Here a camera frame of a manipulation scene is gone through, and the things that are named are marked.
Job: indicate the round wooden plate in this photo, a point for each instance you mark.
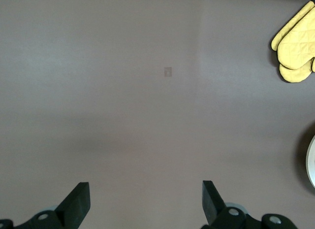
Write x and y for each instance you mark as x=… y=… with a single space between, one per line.
x=312 y=162

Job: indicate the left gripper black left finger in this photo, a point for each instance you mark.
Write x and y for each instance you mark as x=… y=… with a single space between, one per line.
x=71 y=209

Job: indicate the yellow quilted oven mitt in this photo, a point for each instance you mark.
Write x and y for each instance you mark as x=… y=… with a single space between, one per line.
x=294 y=76
x=299 y=49

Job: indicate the small grey tape mark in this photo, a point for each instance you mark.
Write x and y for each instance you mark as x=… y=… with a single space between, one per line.
x=167 y=71

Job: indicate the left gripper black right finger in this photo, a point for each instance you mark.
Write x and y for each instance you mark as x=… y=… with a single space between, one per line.
x=216 y=211

